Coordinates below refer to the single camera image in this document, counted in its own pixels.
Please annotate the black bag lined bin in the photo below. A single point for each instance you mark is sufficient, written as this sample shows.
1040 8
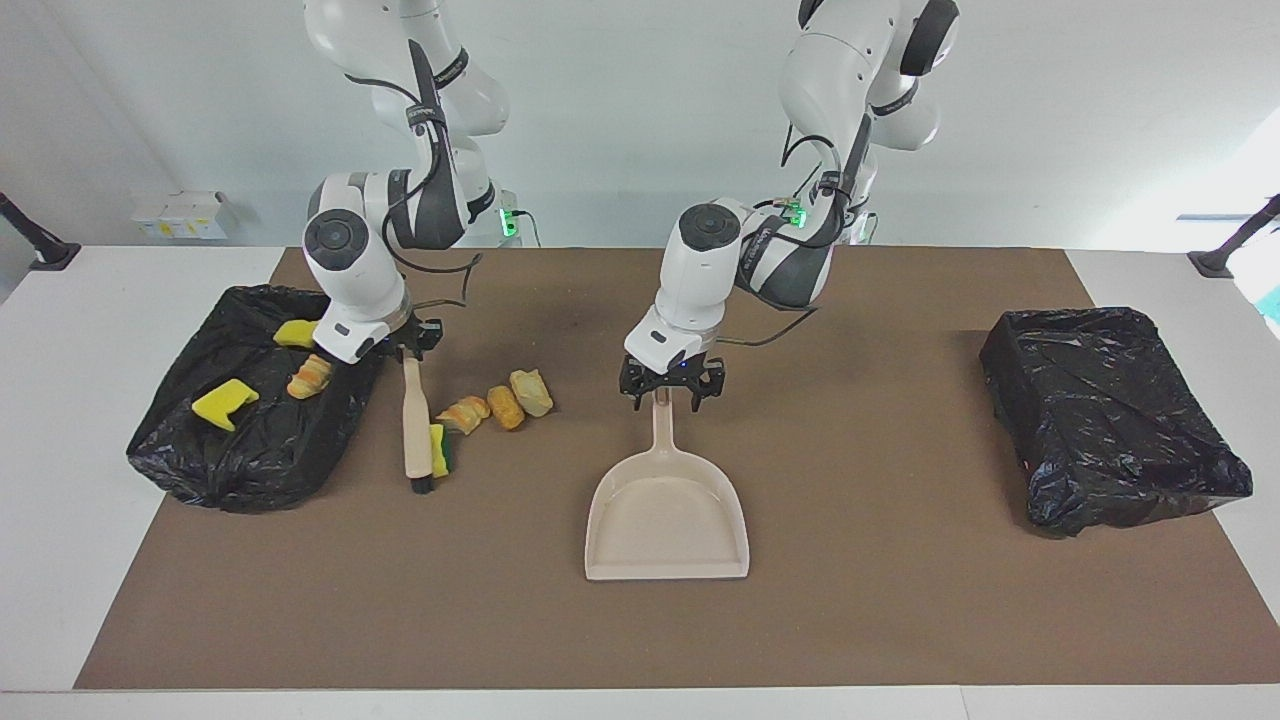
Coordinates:
260 460
1100 420

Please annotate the brown table mat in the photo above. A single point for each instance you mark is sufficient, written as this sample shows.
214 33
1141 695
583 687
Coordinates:
900 600

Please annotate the notched yellow sponge piece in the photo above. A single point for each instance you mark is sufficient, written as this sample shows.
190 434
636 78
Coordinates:
225 403

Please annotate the small striped bread toy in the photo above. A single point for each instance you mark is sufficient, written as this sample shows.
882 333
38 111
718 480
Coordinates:
309 378

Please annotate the yellow sponge chunk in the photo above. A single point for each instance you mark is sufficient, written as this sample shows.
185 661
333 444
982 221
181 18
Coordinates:
297 333

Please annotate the white teal plastic item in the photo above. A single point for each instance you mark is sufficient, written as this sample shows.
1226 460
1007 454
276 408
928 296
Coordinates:
1262 290

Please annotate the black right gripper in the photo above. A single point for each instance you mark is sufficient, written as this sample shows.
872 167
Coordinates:
425 333

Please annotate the beige plastic dustpan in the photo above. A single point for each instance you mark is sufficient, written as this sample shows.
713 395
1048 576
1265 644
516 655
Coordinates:
665 520

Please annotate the white boxes yellow labels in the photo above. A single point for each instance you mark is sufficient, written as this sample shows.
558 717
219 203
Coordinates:
185 215

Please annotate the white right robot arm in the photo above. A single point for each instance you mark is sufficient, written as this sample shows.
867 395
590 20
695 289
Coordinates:
350 270

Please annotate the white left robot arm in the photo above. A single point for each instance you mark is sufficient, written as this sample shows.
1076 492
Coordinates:
700 280

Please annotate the brown peanut shaped toy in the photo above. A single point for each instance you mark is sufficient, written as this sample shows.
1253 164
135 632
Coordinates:
505 408

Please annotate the black camera stand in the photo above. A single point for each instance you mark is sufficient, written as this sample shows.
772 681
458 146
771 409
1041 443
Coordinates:
55 255
1215 263

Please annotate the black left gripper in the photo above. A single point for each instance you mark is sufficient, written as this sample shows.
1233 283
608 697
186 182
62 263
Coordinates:
672 371

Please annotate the orange striped bread toy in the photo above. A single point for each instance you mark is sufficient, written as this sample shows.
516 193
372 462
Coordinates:
465 413

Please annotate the beige brush black bristles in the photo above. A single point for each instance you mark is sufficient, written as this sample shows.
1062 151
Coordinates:
416 420

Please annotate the yellow green wedge sponge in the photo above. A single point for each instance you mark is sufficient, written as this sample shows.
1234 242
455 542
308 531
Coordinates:
438 447

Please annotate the pale greenish foam chunk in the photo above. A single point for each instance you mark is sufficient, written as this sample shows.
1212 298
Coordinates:
532 392

